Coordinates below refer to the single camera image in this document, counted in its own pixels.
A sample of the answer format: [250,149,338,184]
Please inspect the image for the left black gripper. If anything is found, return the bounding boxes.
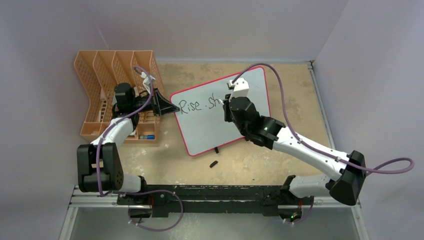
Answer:
[131,88,180,117]

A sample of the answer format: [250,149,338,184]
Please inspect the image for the pink-framed whiteboard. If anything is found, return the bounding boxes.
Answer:
[170,66,271,157]

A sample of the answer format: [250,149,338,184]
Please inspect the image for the black marker cap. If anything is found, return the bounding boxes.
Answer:
[209,160,219,168]

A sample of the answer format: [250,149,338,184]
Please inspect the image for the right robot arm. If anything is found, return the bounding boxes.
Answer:
[223,94,367,206]

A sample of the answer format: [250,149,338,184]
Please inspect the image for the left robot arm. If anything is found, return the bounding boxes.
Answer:
[76,83,180,205]

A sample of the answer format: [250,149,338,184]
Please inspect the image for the blue small item in tray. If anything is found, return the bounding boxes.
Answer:
[139,134,156,140]

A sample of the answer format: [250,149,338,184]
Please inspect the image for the orange plastic file organizer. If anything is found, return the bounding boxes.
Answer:
[74,50,165,142]

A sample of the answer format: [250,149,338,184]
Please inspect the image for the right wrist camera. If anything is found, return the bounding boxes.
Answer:
[227,77,250,100]

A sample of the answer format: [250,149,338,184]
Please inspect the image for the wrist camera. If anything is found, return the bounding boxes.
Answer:
[140,72,156,93]
[227,77,250,100]

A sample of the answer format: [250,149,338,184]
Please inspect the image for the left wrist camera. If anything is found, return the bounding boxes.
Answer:
[140,72,156,93]

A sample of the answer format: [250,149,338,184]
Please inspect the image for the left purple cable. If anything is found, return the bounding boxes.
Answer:
[96,65,184,233]

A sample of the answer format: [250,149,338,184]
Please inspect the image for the purple cable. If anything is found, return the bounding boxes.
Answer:
[230,62,416,226]
[96,65,184,233]

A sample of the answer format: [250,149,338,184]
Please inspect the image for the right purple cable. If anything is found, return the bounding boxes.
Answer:
[230,62,416,226]

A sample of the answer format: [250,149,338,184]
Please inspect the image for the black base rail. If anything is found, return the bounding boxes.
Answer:
[117,184,312,218]

